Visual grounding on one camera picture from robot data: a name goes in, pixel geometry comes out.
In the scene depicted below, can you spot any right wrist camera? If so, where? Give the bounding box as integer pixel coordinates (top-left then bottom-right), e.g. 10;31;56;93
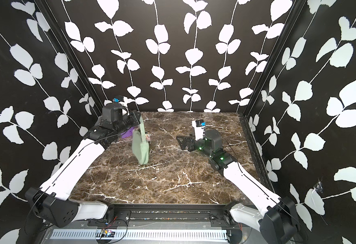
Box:
192;120;206;141

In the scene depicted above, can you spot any purple plastic stand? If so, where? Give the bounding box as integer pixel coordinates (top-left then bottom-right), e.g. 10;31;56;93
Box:
121;127;135;139

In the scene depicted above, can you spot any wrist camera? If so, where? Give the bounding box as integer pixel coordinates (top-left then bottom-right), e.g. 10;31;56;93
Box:
192;120;206;141
113;96;127;104

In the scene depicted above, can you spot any green corduroy bag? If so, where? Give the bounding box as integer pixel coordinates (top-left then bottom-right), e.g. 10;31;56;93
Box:
132;118;149;165

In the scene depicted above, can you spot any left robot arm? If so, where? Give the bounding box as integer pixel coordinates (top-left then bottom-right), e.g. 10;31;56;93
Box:
25;102;142;228

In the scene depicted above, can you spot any small circuit board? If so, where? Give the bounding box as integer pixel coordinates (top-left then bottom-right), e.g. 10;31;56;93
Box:
96;230;115;239

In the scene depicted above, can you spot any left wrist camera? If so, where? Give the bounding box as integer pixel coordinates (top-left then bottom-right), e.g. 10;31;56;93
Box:
113;96;127;104

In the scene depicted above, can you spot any perforated metal rail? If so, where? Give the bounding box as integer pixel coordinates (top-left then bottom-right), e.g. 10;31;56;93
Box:
49;229;228;242

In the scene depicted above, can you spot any white red plush charm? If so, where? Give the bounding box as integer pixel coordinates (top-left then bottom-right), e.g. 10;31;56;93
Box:
145;132;151;142

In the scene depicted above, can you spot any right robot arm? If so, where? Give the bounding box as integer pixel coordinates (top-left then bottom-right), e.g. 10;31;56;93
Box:
176;129;301;244

